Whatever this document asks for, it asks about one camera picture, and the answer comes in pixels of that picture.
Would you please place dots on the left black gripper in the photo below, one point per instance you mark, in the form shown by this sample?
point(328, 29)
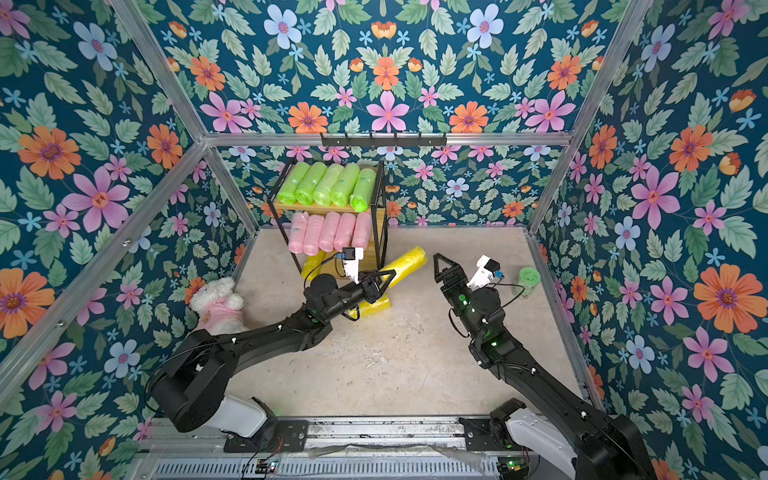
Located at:
point(367, 288)

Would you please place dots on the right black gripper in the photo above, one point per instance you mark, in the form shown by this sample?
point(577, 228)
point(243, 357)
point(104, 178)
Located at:
point(454, 288)

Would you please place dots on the yellow roll diagonal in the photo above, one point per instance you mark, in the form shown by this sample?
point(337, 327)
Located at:
point(405, 265)
point(312, 266)

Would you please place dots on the pink roll bottom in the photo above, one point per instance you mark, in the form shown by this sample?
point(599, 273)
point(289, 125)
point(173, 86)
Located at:
point(362, 231)

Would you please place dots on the pink roll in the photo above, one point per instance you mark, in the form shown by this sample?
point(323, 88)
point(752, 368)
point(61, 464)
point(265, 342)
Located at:
point(298, 230)
point(312, 235)
point(344, 232)
point(362, 231)
point(328, 231)

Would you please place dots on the wooden three-tier shelf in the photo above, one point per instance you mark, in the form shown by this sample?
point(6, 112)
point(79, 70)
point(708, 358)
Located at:
point(335, 211)

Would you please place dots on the green roll diagonal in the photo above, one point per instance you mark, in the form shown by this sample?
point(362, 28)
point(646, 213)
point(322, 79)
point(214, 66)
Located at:
point(287, 194)
point(360, 197)

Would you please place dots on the green roll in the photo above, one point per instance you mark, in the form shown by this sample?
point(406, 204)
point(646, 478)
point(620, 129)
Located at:
point(344, 186)
point(322, 192)
point(304, 192)

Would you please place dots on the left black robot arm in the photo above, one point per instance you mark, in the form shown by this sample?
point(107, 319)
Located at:
point(190, 387)

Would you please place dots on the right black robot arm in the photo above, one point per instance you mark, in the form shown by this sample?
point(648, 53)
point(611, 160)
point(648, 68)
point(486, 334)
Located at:
point(582, 441)

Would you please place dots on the green lidded jar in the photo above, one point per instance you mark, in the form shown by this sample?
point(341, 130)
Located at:
point(528, 279)

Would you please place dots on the white plush toy pink shirt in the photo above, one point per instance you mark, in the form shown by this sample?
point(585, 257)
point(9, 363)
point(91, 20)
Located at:
point(219, 308)

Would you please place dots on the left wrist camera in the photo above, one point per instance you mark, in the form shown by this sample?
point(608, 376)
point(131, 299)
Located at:
point(351, 258)

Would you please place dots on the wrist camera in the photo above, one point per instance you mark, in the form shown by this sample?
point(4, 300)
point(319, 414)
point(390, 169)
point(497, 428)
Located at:
point(351, 258)
point(488, 272)

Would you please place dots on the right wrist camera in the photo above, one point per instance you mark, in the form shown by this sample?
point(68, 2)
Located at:
point(488, 272)

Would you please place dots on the black wall hook rail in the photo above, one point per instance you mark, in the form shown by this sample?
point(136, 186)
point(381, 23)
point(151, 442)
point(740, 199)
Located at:
point(370, 140)

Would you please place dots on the aluminium front rail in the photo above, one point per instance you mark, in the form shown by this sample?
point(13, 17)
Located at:
point(370, 433)

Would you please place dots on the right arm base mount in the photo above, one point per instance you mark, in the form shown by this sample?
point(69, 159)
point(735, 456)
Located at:
point(510, 426)

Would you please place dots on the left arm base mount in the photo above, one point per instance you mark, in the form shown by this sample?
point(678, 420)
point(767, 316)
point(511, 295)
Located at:
point(274, 433)

